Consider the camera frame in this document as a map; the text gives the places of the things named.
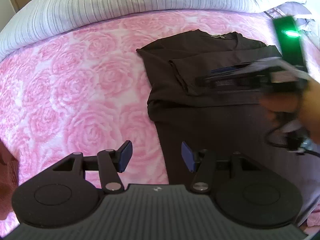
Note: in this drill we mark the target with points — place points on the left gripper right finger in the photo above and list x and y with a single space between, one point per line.
202 165

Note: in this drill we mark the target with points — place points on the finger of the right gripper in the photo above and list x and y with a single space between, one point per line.
247 81
248 67

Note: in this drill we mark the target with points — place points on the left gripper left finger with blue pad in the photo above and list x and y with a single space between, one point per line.
110 163

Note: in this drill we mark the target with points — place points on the dark brown shirt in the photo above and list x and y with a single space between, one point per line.
223 123

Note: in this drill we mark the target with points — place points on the person's right hand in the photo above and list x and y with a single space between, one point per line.
307 107

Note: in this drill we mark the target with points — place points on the lavender pillow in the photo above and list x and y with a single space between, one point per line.
298 11

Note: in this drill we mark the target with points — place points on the pink rose blanket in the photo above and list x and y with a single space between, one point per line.
87 90

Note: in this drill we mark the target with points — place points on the red sleeve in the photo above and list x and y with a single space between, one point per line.
8 180

